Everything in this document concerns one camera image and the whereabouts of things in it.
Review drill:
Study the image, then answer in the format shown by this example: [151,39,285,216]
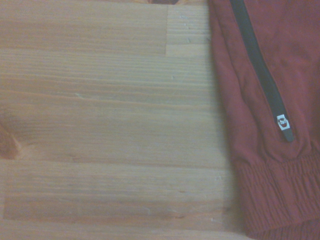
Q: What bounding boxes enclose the red shorts with black zipper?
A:
[207,0,320,240]

